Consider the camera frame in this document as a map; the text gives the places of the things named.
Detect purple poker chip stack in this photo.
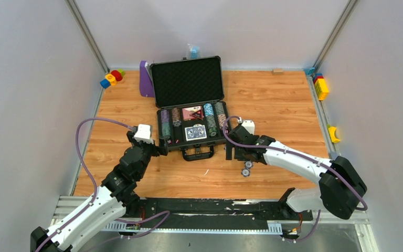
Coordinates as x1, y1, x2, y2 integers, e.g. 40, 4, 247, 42
160, 110, 170, 123

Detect teal poker chip stack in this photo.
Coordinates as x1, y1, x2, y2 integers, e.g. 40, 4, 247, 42
161, 121, 172, 139

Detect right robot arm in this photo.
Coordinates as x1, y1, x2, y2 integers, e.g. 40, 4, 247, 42
225, 125, 368, 219

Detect red playing card deck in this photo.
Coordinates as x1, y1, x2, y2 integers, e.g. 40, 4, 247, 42
182, 106, 203, 121

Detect purple stand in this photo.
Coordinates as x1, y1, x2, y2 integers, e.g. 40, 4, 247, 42
139, 60, 155, 98

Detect yellow curved toy piece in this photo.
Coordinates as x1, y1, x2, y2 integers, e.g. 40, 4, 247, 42
327, 124, 341, 144

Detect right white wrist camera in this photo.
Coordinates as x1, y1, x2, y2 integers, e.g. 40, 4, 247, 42
241, 120, 256, 134

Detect yellow red toy brick block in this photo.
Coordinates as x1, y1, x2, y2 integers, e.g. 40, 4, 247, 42
313, 73, 330, 101

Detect loose chip front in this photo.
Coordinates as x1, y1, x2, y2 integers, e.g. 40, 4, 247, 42
241, 168, 250, 177

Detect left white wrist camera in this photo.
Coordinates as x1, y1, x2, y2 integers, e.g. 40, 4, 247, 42
134, 124, 154, 144

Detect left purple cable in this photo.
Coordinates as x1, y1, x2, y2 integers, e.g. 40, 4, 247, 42
34, 117, 171, 252

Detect brown poker chip stack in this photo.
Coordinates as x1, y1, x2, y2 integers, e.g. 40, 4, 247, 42
171, 108, 181, 123

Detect red triangular card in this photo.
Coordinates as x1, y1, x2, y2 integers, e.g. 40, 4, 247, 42
189, 109, 204, 120

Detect light blue poker chip stack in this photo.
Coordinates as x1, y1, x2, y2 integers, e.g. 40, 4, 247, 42
204, 103, 214, 117

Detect small wooden block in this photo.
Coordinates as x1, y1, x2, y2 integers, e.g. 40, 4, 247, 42
272, 68, 284, 75

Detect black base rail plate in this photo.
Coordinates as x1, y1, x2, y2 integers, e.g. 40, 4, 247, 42
124, 197, 312, 222

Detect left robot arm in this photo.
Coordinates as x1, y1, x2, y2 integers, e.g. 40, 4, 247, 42
30, 124, 160, 251

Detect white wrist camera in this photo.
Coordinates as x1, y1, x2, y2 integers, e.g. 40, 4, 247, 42
241, 120, 256, 134
134, 124, 154, 144

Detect blue playing card deck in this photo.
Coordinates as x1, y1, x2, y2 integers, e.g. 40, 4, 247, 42
184, 126, 207, 141

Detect light blue bottle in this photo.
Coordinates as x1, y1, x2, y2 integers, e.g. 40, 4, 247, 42
187, 44, 201, 59

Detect dark green poker chip stack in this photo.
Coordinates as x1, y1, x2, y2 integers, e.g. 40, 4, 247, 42
214, 102, 225, 115

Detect pink white poker chip stack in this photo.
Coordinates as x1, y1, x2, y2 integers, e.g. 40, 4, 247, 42
217, 113, 228, 130

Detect coloured toy cylinders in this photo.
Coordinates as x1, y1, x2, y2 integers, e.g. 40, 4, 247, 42
100, 69, 125, 89

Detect black poker set case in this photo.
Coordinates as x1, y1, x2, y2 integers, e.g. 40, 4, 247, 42
150, 56, 228, 161

